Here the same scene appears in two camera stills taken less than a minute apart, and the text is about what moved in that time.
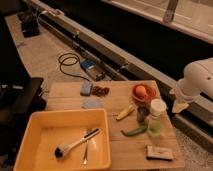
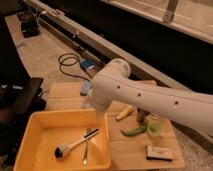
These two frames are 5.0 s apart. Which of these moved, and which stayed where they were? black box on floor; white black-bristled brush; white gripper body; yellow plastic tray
Moved: white gripper body
Stayed: yellow plastic tray; black box on floor; white black-bristled brush
